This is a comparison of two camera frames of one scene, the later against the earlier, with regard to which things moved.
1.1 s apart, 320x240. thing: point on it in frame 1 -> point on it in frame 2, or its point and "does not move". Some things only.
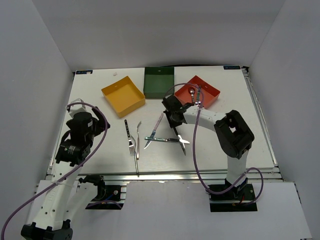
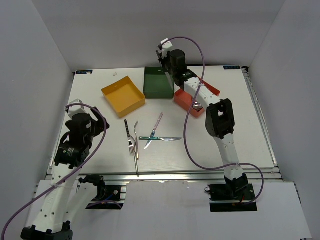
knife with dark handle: (182, 145) -> (168, 75)
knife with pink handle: (153, 132) does not move
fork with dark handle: (131, 145) does not move
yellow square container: (124, 96) does not move
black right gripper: (173, 124) -> (162, 60)
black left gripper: (99, 123) does not move
